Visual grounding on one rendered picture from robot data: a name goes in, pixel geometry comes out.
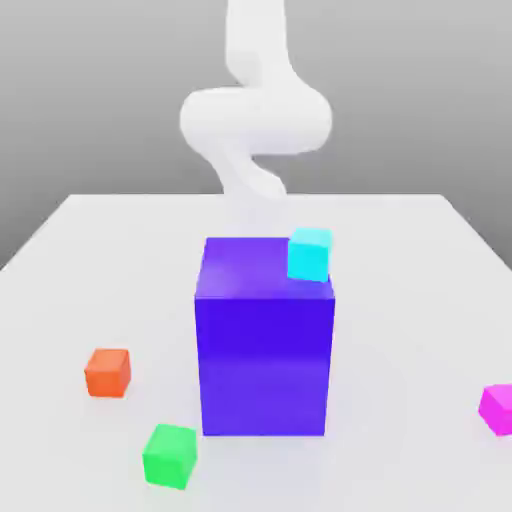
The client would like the small magenta cube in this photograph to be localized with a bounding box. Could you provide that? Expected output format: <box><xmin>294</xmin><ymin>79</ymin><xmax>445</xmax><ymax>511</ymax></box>
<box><xmin>477</xmin><ymin>383</ymin><xmax>512</xmax><ymax>438</ymax></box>

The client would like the large purple box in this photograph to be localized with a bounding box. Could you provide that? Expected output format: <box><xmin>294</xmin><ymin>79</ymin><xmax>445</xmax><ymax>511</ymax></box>
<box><xmin>194</xmin><ymin>236</ymin><xmax>336</xmax><ymax>438</ymax></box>

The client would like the small orange cube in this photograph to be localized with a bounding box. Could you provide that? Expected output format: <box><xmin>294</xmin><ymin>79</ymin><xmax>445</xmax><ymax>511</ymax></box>
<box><xmin>83</xmin><ymin>347</ymin><xmax>132</xmax><ymax>400</ymax></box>

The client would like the small green cube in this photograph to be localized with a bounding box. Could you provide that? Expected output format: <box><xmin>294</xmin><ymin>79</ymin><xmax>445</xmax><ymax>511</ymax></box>
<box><xmin>142</xmin><ymin>423</ymin><xmax>199</xmax><ymax>491</ymax></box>

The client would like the small cyan cube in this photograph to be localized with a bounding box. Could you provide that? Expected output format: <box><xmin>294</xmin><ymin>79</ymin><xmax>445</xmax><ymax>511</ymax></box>
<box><xmin>286</xmin><ymin>227</ymin><xmax>334</xmax><ymax>284</ymax></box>

